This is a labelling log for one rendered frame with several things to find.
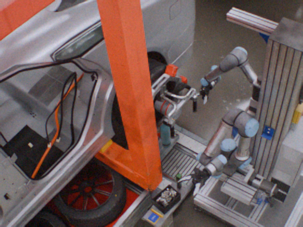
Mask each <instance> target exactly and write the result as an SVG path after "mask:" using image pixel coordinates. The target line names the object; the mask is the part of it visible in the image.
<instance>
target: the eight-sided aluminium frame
mask: <svg viewBox="0 0 303 227"><path fill-rule="evenodd" d="M168 81H174V88H175V85H176V83H177V82H181V81H182V78H181V77H178V76H175V77H172V76H171V75H168V74H163V75H162V76H161V77H160V78H159V79H158V80H157V81H156V82H155V83H154V85H153V86H152V87H151V90H152V95H153V100H154V97H155V95H156V94H157V93H158V92H159V91H160V89H162V88H163V86H164V85H165V84H166V83H168ZM178 96H182V91H180V92H179V93H178ZM175 100H176V98H174V97H173V99H172V101H175ZM175 102H176V103H177V104H179V102H180V99H178V98H177V100H176V101H175ZM165 117H166V116H165V115H164V116H163V117H162V118H161V119H160V120H159V122H158V123H157V124H156V128H157V133H160V127H159V126H160V125H162V124H163V121H162V120H163V119H164V118H165Z"/></svg>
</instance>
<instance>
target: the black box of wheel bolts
mask: <svg viewBox="0 0 303 227"><path fill-rule="evenodd" d="M152 200H153V205H154V206H155V207H156V208H157V209H158V210H159V211H161V212H162V213H163V214H165V213H167V212H168V211H169V210H171V209H172V208H173V207H174V206H175V205H176V204H177V203H178V202H179V201H180V200H181V194H180V193H179V192H178V191H177V190H175V189H174V188H173V187H172V186H171V185H170V184H169V185H168V186H167V187H166V188H165V189H163V190H162V191H161V192H160V193H158V194H157V195H156V196H155V197H154V198H152Z"/></svg>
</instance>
